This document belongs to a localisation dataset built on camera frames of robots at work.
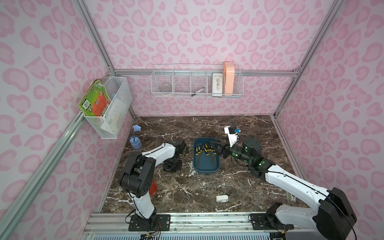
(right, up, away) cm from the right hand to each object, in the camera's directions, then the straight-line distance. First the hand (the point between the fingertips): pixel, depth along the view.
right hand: (212, 142), depth 73 cm
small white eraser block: (+6, -30, +6) cm, 31 cm away
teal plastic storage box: (-2, -13, +23) cm, 27 cm away
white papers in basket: (-53, +14, +12) cm, 56 cm away
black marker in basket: (-5, +31, +25) cm, 40 cm away
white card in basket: (+5, +33, +19) cm, 39 cm away
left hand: (-21, -18, +19) cm, 34 cm away
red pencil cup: (-32, -27, +11) cm, 43 cm away
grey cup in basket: (-27, +32, +24) cm, 49 cm away
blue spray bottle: (-47, -1, +23) cm, 52 cm away
